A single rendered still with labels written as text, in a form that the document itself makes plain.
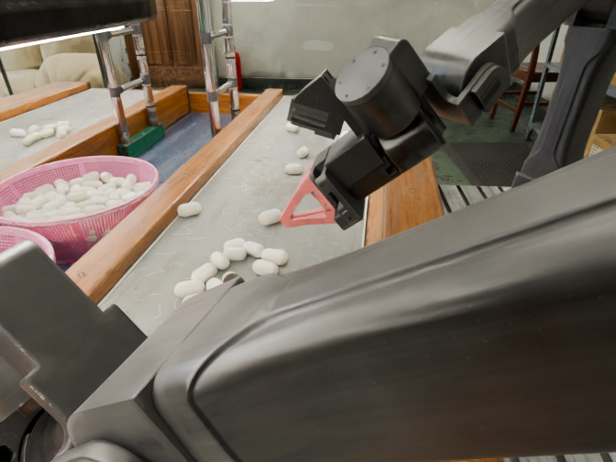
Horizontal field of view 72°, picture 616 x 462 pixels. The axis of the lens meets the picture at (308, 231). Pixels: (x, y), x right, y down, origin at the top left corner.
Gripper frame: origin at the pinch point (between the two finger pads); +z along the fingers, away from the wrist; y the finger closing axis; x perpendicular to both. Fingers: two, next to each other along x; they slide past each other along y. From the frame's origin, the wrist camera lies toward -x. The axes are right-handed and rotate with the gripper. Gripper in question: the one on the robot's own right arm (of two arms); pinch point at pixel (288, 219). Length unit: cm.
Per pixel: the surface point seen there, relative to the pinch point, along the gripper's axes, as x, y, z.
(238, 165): -5.3, -34.2, 18.3
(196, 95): -26, -94, 44
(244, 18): -80, -435, 111
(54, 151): -31, -29, 45
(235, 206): -2.1, -16.5, 14.6
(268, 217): 1.2, -10.8, 8.1
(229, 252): -0.5, -0.8, 10.3
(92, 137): -30, -40, 44
